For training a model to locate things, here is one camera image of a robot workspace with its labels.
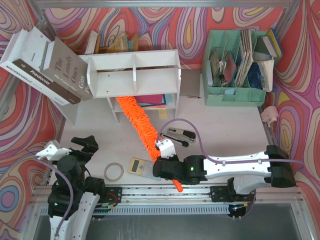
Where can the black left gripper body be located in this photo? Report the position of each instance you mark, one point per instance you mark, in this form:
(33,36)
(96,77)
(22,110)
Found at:
(81,152)

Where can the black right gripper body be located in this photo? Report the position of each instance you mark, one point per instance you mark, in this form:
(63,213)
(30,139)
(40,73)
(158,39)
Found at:
(158,169)

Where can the orange microfiber duster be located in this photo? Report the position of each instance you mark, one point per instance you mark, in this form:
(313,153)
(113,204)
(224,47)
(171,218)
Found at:
(141,122)

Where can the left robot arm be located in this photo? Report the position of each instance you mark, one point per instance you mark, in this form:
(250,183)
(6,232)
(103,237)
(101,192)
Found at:
(73,196)

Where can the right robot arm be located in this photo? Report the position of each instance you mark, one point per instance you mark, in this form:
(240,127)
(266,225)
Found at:
(245,173)

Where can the white wooden bookshelf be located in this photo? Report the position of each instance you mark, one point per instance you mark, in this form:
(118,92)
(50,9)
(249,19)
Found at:
(113,75)

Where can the masking tape roll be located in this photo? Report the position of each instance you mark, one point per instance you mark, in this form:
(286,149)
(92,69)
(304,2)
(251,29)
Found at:
(113,172)

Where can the black silver stapler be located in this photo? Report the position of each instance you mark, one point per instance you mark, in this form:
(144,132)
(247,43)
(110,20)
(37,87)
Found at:
(185,135)

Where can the yellow grey calculator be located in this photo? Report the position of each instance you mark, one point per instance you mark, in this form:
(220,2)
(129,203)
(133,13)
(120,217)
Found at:
(142,168)

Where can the yellow sticky note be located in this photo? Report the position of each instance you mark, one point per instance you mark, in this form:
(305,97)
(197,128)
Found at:
(162,114)

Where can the stack of coloured paper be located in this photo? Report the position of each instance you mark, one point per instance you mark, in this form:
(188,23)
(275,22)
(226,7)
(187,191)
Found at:
(154,101)

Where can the brown Lonely Ones book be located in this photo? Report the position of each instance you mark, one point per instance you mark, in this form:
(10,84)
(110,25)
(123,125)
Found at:
(67,69)

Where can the grey cardboard sheet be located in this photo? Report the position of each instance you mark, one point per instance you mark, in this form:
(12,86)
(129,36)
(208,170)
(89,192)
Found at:
(190,83)

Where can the pink piggy figure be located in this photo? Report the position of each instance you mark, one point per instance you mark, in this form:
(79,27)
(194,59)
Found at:
(269,115)

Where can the Fredonia book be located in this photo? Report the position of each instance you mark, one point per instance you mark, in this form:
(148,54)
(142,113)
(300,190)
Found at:
(30,58)

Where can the green desk organizer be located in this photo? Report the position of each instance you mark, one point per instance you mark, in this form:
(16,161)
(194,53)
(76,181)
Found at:
(227,59)

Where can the white Mademoiselle book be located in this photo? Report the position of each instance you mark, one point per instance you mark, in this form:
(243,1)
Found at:
(14,47)

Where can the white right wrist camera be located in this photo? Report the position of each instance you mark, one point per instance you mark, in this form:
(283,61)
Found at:
(166,148)

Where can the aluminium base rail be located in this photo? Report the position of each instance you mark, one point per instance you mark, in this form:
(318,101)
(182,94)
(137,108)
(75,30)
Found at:
(167,194)

